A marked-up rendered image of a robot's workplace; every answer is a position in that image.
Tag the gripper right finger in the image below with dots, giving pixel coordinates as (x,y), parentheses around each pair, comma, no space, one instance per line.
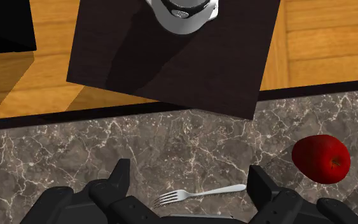
(278,198)

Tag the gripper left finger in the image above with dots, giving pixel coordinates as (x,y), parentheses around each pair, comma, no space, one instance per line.
(104,198)

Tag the red apple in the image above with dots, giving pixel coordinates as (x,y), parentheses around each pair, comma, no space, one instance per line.
(321,158)

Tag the silver fork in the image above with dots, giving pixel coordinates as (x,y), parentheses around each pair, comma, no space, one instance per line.
(185,194)

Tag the dark robot stand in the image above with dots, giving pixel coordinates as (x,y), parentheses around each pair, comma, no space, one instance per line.
(197,71)

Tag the black cabinet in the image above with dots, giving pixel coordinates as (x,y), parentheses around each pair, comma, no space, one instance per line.
(5,24)

